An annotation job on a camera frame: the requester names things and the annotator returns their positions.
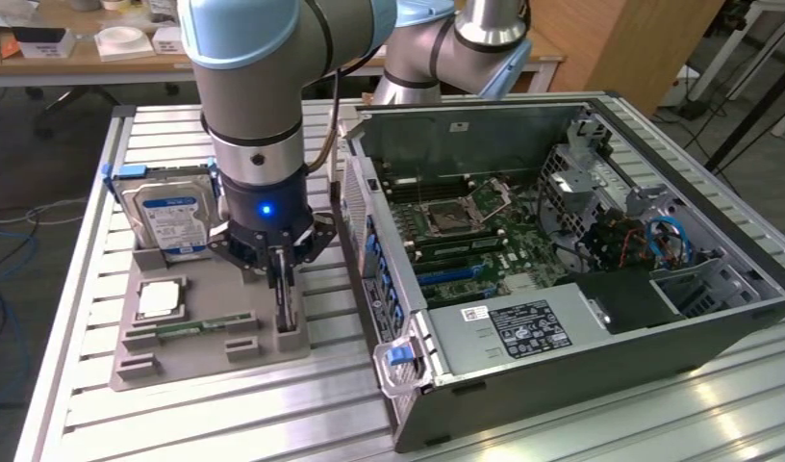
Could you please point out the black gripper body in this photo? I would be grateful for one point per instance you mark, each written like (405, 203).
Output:
(266, 226)

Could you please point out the graphics card with metal bracket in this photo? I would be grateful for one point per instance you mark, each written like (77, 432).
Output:
(285, 308)

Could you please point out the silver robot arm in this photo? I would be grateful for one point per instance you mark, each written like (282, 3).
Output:
(250, 72)

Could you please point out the hard disk in blue caddy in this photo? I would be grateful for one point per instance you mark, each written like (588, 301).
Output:
(161, 221)

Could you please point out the grey parts rack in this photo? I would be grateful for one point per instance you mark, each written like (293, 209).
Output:
(200, 298)

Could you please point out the silver CPU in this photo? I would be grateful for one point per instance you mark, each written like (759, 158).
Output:
(158, 300)

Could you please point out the thin locking lever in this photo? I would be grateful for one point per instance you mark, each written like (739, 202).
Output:
(418, 187)

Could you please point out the green RAM stick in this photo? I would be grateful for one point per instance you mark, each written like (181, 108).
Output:
(186, 328)

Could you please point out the CPU socket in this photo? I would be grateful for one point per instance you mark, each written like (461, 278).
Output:
(450, 219)

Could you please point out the RAM stick with white sticker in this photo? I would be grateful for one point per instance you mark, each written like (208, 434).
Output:
(460, 244)

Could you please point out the blue expansion slot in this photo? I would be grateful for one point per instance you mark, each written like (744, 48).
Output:
(453, 275)

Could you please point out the blue case latch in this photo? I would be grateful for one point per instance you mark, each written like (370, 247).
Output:
(397, 356)

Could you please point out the metal socket cover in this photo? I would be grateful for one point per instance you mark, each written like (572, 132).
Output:
(494, 182)

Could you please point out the green motherboard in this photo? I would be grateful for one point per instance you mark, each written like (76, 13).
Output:
(521, 250)

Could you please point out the grey power supply unit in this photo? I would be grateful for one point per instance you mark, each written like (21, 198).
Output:
(456, 346)

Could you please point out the silver chipset heatsink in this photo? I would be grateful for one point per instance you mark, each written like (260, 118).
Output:
(521, 282)

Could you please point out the silver disk bay cage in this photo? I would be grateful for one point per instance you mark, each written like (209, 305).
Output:
(569, 183)

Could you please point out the white carton box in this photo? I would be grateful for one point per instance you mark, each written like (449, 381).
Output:
(164, 43)

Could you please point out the white square dish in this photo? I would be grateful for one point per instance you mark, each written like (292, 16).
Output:
(122, 48)

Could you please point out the wooden desk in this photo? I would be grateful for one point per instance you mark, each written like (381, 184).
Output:
(58, 65)

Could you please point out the dark grey PC case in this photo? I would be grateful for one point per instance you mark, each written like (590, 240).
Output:
(558, 375)

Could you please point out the black plastic shroud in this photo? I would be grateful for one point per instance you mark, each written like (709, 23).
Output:
(624, 298)

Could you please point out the white box with black top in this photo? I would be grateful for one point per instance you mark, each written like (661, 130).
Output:
(45, 48)

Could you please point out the orange flat object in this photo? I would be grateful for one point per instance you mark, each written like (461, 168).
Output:
(9, 48)

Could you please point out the grey cup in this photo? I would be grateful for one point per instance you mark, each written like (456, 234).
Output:
(84, 5)

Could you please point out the wooden cabinet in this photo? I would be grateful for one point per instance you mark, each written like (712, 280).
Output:
(624, 48)

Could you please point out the grey disk bay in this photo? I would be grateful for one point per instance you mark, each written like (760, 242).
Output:
(700, 293)

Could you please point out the black stand leg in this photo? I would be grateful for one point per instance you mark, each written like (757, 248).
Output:
(753, 122)

